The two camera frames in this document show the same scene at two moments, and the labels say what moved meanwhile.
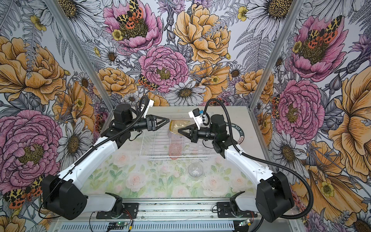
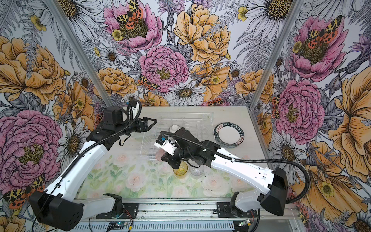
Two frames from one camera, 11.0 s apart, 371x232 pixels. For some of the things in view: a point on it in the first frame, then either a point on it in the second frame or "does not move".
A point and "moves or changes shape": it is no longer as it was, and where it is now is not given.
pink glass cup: (175, 150) moves or changes shape
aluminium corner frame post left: (55, 9) does not move
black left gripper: (152, 123) to (146, 127)
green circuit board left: (117, 225) does not move
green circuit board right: (244, 223) does not move
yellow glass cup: (174, 125) to (182, 169)
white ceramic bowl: (173, 136) moves or changes shape
